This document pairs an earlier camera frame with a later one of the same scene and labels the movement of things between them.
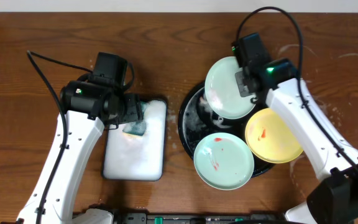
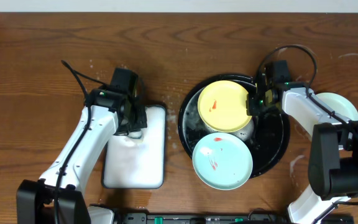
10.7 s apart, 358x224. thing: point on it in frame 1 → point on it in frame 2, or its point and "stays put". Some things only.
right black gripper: (239, 77) → (252, 109)
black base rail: (127, 218) stays put
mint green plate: (221, 89) → (339, 104)
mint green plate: (223, 160) stays put
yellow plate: (270, 139) → (222, 106)
